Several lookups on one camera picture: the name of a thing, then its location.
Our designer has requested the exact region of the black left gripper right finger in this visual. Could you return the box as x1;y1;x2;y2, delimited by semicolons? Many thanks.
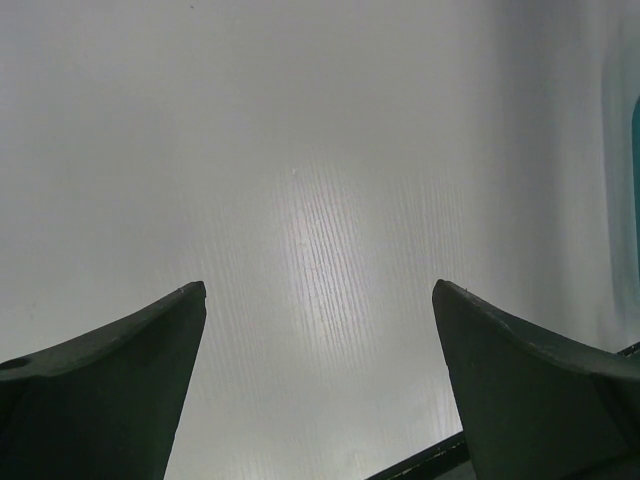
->
432;280;639;479

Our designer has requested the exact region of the teal plastic bin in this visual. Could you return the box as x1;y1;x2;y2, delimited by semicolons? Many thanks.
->
631;98;640;239

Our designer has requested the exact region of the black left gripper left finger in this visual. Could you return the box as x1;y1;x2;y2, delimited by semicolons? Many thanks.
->
1;281;206;479

